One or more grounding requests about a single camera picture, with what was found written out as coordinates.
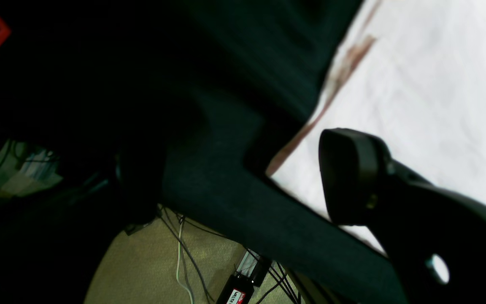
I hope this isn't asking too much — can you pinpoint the pink T-shirt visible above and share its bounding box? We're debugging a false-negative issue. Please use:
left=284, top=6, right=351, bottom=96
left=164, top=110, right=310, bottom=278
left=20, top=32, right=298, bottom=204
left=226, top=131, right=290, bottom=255
left=265, top=0, right=486, bottom=256

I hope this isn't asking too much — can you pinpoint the black table cloth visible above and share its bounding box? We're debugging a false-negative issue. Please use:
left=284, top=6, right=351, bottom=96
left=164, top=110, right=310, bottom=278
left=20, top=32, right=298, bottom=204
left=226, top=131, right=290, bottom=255
left=0, top=0, right=407, bottom=304

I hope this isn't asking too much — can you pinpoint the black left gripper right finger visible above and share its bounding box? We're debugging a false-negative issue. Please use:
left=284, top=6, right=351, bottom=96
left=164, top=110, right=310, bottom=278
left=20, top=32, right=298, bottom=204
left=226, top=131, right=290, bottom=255
left=319, top=128, right=486, bottom=304

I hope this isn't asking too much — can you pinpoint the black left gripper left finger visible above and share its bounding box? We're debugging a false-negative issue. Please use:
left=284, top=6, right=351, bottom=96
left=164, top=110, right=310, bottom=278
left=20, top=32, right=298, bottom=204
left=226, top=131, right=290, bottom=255
left=0, top=141, right=166, bottom=304

